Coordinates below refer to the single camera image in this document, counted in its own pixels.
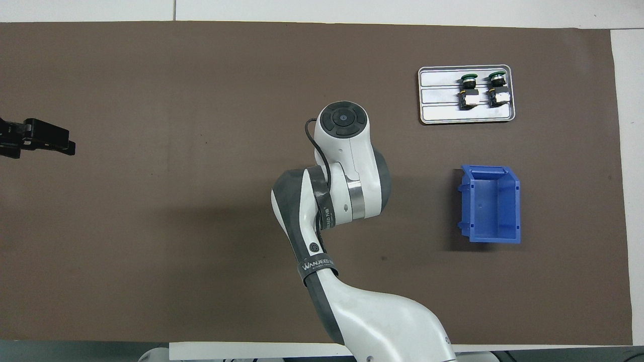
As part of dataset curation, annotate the blue plastic storage bin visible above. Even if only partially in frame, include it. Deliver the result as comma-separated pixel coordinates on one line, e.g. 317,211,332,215
457,164,522,244

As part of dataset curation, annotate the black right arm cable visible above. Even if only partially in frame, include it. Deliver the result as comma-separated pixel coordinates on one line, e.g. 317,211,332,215
303,118,334,257

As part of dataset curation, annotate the brown paper table mat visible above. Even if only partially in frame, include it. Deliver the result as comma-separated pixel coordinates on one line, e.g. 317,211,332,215
0,21,633,346

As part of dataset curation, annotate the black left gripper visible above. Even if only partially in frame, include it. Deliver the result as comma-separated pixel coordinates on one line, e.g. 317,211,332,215
0,118,76,159

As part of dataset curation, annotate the silver metal tray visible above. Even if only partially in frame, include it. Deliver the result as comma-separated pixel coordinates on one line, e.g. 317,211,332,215
418,64,516,125

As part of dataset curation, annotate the black velcro cable strap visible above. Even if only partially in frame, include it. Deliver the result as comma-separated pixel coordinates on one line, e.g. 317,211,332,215
307,166,336,232
297,255,339,288

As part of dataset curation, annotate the green push button switch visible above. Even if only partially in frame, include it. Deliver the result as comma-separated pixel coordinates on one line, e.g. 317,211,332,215
487,71,509,107
459,73,480,110

